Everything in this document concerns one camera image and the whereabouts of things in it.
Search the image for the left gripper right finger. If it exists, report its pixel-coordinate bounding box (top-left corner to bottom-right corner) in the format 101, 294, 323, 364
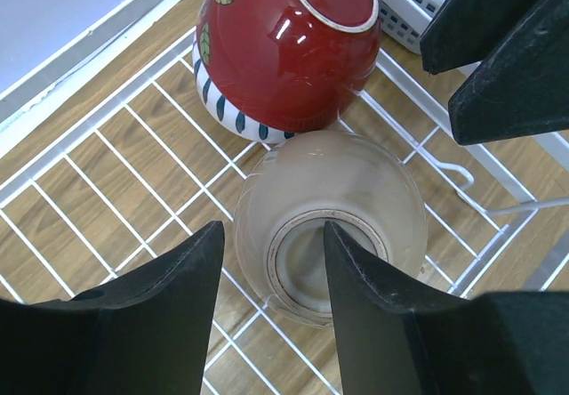
324, 222, 568, 394

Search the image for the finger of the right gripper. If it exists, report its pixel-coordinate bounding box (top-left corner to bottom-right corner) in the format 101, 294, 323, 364
420, 0, 538, 75

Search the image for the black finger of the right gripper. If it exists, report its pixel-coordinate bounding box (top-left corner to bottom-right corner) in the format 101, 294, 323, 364
448, 0, 568, 146

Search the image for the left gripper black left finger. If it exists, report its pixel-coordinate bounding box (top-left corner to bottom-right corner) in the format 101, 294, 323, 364
1, 221, 224, 394

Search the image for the black bowl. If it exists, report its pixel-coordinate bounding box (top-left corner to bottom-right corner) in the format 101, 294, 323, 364
233, 130, 428, 327

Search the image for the white wire dish rack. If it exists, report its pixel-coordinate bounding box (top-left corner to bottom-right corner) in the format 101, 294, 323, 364
0, 29, 569, 395

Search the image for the white bowl red outside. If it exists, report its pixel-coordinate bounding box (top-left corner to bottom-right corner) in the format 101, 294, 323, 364
195, 0, 381, 134

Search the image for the white striped bowl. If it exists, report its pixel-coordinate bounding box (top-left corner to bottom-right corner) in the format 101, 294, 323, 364
191, 41, 295, 144

